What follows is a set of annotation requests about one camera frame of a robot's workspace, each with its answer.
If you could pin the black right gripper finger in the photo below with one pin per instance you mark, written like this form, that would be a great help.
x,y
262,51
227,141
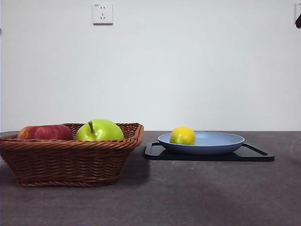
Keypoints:
x,y
299,24

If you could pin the blue round plate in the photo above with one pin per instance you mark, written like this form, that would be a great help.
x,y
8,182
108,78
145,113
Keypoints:
x,y
211,147

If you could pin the yellow-green lemon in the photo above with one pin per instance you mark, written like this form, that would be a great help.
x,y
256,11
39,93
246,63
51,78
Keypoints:
x,y
182,136

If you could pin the brown wicker basket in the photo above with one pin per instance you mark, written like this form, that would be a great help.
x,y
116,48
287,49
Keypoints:
x,y
70,162

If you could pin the black rectangular tray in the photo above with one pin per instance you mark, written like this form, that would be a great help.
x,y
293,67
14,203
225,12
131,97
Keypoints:
x,y
254,157

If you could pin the green apple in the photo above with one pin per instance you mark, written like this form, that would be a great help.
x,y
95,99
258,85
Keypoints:
x,y
103,131

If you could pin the red apple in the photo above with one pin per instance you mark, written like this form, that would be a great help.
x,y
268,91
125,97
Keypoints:
x,y
47,133

